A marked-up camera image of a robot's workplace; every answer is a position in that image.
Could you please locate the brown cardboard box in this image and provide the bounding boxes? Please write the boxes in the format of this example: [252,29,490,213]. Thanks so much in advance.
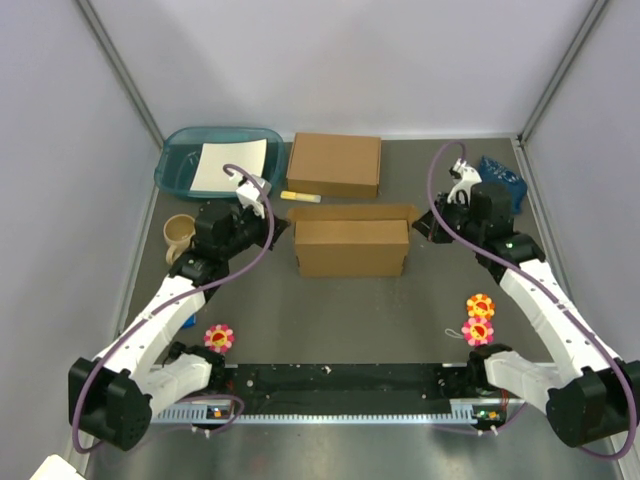
[288,204,419,278]
[286,132,382,199]

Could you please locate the pink flower toy right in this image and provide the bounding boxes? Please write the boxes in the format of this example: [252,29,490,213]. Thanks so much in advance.
[461,317,494,347]

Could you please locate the dark blue crumpled bag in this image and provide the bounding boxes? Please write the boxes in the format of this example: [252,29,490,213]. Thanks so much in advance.
[478,156,528,215]

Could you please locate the folded brown cardboard box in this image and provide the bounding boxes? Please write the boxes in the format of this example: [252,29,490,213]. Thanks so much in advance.
[286,132,382,199]

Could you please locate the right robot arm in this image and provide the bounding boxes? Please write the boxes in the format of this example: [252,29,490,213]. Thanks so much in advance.
[413,182,639,447]

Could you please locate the white paper sheet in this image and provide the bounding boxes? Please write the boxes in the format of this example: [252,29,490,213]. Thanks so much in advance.
[189,139,269,193]

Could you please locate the orange flower toy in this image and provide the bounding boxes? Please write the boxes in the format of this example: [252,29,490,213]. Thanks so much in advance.
[466,293,495,320]

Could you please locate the yellow white marker pen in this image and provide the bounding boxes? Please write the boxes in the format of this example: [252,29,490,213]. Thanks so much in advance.
[280,190,322,204]

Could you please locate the white object bottom corner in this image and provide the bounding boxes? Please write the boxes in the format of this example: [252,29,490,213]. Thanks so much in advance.
[30,454,85,480]

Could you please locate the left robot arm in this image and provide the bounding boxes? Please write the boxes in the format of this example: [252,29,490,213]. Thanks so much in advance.
[68,199,288,453]

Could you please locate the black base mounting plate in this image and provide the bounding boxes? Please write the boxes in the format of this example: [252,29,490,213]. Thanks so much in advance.
[168,363,531,416]

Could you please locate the grey slotted cable duct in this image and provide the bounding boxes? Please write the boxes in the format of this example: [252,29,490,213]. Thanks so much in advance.
[151,403,505,427]

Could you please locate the small blue plastic block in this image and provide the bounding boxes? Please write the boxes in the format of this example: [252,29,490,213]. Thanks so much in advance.
[182,315,196,329]

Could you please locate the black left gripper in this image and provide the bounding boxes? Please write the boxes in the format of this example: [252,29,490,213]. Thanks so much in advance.
[221,202,291,260]

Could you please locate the beige ceramic mug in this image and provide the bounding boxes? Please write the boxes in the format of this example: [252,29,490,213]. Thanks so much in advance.
[163,214,195,265]

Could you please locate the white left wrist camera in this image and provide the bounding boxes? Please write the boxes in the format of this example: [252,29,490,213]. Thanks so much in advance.
[236,175,272,219]

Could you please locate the teal plastic bin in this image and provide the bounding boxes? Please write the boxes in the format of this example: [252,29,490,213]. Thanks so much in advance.
[154,126,287,199]

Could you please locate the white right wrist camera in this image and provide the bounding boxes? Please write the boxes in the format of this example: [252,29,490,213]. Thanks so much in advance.
[447,158,482,207]

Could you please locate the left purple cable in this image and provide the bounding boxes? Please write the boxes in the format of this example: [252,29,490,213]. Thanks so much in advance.
[71,163,276,455]

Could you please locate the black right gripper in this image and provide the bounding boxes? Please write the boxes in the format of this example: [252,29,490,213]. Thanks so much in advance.
[410,192,484,247]

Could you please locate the pink flower toy left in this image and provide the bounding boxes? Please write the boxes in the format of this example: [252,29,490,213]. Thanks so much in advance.
[203,324,235,354]

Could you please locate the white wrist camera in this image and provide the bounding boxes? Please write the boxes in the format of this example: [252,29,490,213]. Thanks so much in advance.
[236,175,272,219]
[447,158,482,207]

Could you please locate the pink flower toy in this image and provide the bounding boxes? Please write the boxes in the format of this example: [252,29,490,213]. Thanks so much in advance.
[203,324,235,354]
[461,317,494,347]

